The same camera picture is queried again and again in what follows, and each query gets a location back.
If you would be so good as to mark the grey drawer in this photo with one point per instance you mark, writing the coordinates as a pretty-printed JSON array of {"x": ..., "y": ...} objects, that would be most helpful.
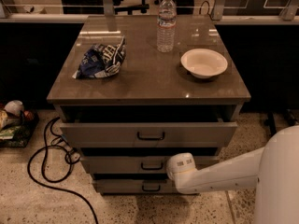
[
  {"x": 125, "y": 164},
  {"x": 130, "y": 186},
  {"x": 168, "y": 134}
]

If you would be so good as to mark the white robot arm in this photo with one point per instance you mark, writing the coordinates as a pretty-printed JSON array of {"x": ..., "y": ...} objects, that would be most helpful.
[{"x": 273, "y": 170}]

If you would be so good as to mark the grey top drawer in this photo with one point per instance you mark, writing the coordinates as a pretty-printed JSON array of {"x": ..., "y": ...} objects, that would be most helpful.
[{"x": 168, "y": 134}]

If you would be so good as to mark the grey drawer cabinet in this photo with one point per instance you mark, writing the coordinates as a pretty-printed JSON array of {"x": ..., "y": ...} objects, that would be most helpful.
[{"x": 151, "y": 87}]

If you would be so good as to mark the grey bottom drawer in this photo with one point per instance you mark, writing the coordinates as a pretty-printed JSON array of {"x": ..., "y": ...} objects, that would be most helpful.
[{"x": 130, "y": 186}]

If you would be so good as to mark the blue white chip bag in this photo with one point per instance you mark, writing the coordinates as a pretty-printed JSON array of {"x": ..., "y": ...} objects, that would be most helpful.
[{"x": 101, "y": 61}]

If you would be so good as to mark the white bowl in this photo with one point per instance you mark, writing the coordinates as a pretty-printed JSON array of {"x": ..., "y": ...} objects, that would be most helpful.
[{"x": 204, "y": 63}]

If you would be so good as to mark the clear plastic water bottle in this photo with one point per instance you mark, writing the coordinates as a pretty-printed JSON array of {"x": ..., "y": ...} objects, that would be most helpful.
[{"x": 166, "y": 23}]

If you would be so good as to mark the black stand base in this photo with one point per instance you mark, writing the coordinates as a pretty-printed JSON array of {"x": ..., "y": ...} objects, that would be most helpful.
[{"x": 270, "y": 123}]

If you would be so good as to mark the pile of objects on floor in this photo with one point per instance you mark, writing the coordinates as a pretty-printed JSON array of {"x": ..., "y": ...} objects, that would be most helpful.
[{"x": 17, "y": 124}]

